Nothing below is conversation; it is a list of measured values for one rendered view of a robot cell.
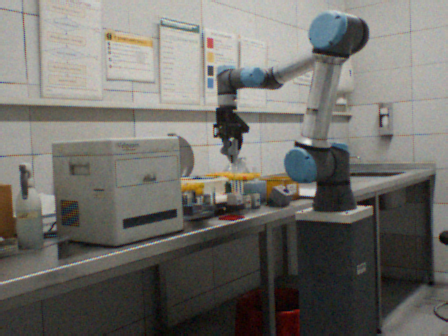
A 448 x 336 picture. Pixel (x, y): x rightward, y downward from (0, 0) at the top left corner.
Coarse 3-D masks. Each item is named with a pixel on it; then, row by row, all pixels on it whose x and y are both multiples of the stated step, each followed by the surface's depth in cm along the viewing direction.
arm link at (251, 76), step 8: (232, 72) 182; (240, 72) 179; (248, 72) 176; (256, 72) 177; (264, 72) 184; (232, 80) 182; (240, 80) 179; (248, 80) 177; (256, 80) 177; (264, 80) 183; (240, 88) 183
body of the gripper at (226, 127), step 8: (216, 112) 186; (224, 112) 187; (232, 112) 189; (216, 120) 187; (224, 120) 187; (232, 120) 189; (216, 128) 189; (224, 128) 185; (232, 128) 187; (240, 128) 190; (216, 136) 189; (224, 136) 185; (232, 136) 186
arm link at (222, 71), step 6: (222, 66) 185; (228, 66) 185; (234, 66) 187; (216, 72) 188; (222, 72) 185; (228, 72) 184; (216, 78) 188; (222, 78) 185; (222, 84) 186; (228, 84) 184; (222, 90) 186; (228, 90) 185; (234, 90) 187
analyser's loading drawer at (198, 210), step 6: (192, 204) 171; (198, 204) 170; (186, 210) 167; (192, 210) 165; (198, 210) 168; (204, 210) 175; (210, 210) 173; (186, 216) 163; (192, 216) 164; (198, 216) 167; (204, 216) 170; (210, 216) 174
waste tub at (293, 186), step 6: (264, 180) 225; (270, 180) 223; (276, 180) 220; (282, 180) 218; (288, 180) 222; (270, 186) 223; (288, 186) 221; (294, 186) 225; (270, 192) 223; (294, 192) 225; (294, 198) 225
